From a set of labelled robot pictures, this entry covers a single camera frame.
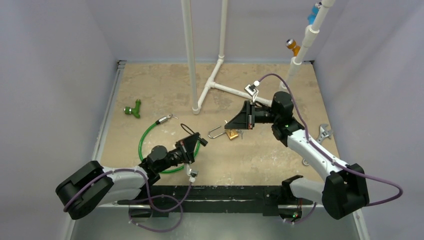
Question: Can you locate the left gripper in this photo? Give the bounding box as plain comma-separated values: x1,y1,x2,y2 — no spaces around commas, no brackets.
156,132,198,173

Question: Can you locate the black cable loop lock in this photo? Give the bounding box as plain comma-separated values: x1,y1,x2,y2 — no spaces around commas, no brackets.
180,123,208,147

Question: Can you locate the padlock key set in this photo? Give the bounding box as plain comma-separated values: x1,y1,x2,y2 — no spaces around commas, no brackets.
236,129,244,139

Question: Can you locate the brass padlock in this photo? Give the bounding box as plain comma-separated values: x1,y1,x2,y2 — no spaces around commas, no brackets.
207,126,240,141

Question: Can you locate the lock key set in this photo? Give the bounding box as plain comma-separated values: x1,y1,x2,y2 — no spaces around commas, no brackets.
165,113,179,119

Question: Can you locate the green cable lock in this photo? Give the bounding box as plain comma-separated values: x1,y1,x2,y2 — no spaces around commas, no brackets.
138,113,202,174

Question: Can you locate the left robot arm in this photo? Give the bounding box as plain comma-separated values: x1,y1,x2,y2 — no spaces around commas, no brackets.
55,132,208,220

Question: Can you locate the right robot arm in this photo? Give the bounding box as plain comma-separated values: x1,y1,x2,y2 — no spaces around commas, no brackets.
224,91,370,220

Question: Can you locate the green pipe fitting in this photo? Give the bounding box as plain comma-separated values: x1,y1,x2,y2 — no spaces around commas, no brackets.
123,99,142,119

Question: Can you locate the adjustable wrench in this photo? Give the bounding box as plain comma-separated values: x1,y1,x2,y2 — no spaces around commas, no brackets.
316,123,334,145

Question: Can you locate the orange valve fitting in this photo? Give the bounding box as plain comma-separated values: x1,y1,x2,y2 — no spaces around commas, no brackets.
285,38,301,57

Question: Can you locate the blue valve fitting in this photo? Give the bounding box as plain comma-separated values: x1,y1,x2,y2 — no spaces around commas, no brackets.
307,1,322,25

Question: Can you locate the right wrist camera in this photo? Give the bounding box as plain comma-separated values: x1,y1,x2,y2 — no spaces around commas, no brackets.
244,80,260,103

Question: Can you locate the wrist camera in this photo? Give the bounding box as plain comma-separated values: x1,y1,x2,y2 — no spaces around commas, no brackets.
184,163,199,183
244,80,260,103

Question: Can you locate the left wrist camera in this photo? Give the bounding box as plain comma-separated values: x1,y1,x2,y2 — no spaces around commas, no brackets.
184,163,199,183

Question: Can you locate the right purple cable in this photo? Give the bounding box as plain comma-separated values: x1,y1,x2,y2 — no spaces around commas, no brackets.
257,73,404,208

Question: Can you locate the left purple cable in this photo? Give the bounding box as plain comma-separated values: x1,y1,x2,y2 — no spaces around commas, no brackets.
62,168,194,214

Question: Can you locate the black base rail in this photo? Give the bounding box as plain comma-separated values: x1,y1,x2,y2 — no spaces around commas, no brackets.
117,175,314,220

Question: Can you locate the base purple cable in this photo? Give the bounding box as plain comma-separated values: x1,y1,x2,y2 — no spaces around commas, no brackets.
128,193,184,233

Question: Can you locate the aluminium frame rail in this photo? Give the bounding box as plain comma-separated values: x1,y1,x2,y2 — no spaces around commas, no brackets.
90,60,128,162

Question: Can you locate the white pvc pipe frame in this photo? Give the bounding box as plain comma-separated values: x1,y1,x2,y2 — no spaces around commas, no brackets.
181,0,342,115

